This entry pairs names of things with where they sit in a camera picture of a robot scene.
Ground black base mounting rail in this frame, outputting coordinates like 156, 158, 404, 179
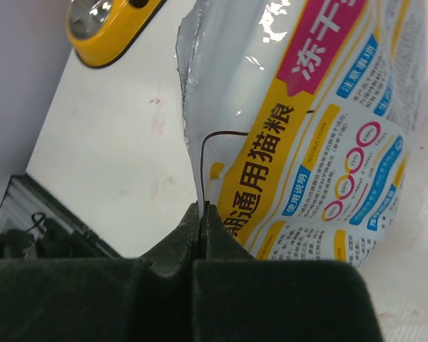
0, 212, 120, 259

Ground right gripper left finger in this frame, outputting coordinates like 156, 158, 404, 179
0, 204, 200, 341

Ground yellow double pet bowl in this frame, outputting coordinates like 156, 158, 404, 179
65, 0, 165, 69

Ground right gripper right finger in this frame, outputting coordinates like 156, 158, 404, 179
191, 204, 382, 341

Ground pet food bag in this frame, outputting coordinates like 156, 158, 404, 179
176, 0, 426, 266

